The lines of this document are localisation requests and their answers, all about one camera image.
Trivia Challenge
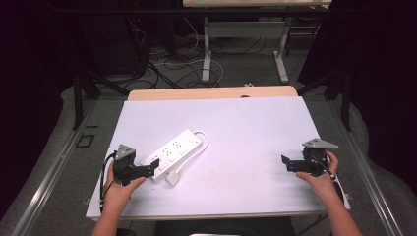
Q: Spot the person's left hand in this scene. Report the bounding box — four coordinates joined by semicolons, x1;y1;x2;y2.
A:
103;161;148;214

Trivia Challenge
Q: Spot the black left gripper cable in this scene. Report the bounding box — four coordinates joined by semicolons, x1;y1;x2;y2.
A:
98;150;118;213

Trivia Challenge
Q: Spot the white power plug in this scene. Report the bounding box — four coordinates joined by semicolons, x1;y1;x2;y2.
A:
164;170;181;187

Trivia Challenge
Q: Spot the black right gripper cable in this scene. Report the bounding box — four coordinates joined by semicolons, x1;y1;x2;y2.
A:
309;152;346;205

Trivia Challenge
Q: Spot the bundle of black floor cables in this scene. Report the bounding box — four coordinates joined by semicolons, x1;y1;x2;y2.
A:
126;18;268;90

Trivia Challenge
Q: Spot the black horizontal bar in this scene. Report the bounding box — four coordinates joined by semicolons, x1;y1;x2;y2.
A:
53;7;370;16

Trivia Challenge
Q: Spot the white power strip cable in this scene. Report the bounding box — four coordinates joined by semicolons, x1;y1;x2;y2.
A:
174;130;210;178

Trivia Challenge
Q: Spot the person's dark clothing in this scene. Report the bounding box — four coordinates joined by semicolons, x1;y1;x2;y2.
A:
152;215;298;236

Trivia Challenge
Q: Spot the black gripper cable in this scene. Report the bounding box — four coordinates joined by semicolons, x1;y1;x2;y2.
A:
98;150;118;213
309;152;346;205

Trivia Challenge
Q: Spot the white power strip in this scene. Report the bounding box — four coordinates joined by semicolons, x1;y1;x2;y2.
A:
140;128;204;181

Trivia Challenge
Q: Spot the white floor cable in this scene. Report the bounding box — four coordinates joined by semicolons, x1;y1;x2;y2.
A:
153;17;225;88

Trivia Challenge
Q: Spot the white table board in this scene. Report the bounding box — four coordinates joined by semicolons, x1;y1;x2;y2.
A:
85;95;351;221

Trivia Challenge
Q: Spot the metal floor rail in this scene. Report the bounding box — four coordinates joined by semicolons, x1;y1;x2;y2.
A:
9;99;99;236
326;99;405;236

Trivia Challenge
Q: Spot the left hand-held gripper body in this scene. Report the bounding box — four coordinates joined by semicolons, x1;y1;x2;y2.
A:
112;144;143;187

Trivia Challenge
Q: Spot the black metal stand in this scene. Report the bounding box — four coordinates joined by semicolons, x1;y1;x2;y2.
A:
72;63;131;131
296;63;354;133

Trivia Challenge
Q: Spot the white-legged desk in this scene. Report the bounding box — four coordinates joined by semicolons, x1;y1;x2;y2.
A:
182;0;333;85

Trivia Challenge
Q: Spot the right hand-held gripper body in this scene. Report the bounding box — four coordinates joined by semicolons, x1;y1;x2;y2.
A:
301;137;340;177

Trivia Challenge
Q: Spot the person's right hand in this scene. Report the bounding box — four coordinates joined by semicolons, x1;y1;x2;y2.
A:
295;149;340;200

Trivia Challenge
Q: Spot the black floor socket cover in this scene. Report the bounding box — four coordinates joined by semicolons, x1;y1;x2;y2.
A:
75;133;96;149

